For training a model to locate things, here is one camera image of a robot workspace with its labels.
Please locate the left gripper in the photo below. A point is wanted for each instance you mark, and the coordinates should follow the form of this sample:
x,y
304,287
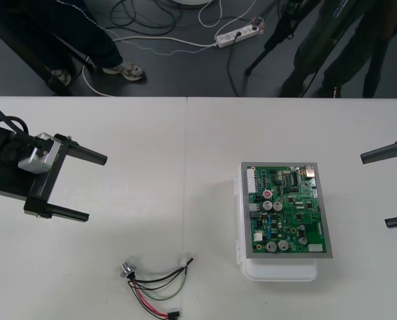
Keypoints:
x,y
39,190

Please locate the milky plastic box with lid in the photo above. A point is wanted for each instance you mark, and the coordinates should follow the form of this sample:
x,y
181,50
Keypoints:
x,y
278,271

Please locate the black tripod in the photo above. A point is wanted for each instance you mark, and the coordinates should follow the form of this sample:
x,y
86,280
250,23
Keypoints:
x,y
275,36

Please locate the white power strip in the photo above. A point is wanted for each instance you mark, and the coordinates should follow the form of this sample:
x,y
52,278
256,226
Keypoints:
x,y
235,35

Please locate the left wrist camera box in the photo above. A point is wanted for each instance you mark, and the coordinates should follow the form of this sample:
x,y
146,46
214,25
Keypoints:
x,y
39,153

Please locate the green circuit board grey frame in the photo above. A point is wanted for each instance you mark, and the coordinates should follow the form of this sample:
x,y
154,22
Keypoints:
x,y
285,213

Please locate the black desk frame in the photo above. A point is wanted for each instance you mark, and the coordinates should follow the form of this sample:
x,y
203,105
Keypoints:
x,y
21,46

